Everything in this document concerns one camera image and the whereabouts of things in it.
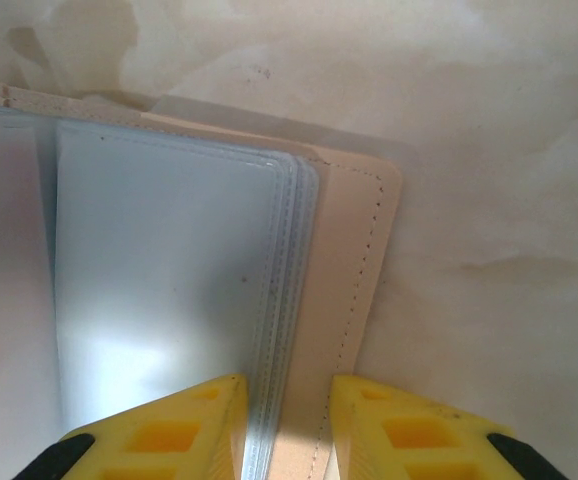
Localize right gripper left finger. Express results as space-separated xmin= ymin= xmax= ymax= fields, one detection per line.
xmin=16 ymin=373 xmax=249 ymax=480

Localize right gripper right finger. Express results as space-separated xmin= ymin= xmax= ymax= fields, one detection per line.
xmin=329 ymin=374 xmax=570 ymax=480

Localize beige leather card holder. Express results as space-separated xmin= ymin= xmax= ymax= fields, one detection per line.
xmin=0 ymin=77 xmax=404 ymax=480

